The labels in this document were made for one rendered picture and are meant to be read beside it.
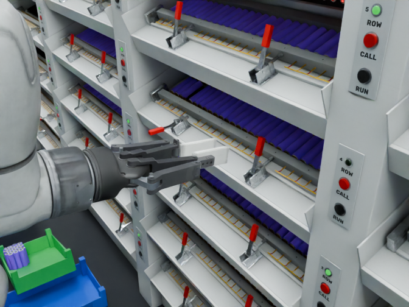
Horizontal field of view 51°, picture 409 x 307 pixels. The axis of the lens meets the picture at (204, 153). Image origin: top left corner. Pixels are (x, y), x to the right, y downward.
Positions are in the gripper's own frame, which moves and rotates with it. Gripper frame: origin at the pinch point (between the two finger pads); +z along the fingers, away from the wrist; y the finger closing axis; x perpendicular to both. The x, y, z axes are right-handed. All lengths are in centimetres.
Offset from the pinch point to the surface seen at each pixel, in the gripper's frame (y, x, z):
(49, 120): -141, -46, 17
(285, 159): 3.2, -2.8, 16.4
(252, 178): 1.2, -6.3, 10.8
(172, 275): -40, -64, 24
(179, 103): -32.2, -3.0, 15.7
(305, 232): 14.9, -9.8, 11.0
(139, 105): -44.2, -7.0, 11.3
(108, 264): -74, -81, 17
